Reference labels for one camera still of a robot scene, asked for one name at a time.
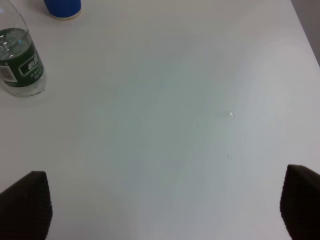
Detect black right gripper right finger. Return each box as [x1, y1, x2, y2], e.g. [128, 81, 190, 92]
[279, 164, 320, 240]

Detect blue and white paper cup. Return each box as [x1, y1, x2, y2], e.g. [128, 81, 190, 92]
[44, 0, 82, 20]

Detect clear water bottle green label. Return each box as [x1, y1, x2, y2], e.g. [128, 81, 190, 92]
[0, 0, 48, 98]

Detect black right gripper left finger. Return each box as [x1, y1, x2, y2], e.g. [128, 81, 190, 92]
[0, 171, 53, 240]

